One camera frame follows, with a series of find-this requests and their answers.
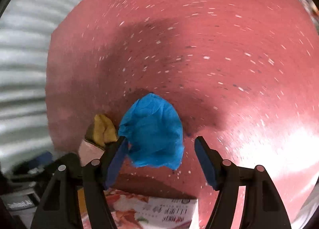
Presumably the grey green curtain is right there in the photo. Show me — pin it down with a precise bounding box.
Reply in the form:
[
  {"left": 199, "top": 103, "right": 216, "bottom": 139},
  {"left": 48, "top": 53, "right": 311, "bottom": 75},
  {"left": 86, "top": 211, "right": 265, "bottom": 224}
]
[{"left": 1, "top": 0, "right": 81, "bottom": 172}]

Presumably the red speckled floor mat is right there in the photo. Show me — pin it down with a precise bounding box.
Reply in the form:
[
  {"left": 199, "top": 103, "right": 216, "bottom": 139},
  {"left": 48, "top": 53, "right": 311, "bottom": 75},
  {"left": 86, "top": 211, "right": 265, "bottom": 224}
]
[{"left": 46, "top": 0, "right": 318, "bottom": 226}]

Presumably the white fox tissue box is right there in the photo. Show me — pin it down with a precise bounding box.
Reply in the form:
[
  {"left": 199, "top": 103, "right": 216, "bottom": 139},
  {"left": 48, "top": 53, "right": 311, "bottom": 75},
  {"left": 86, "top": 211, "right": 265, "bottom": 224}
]
[{"left": 104, "top": 189, "right": 200, "bottom": 228}]

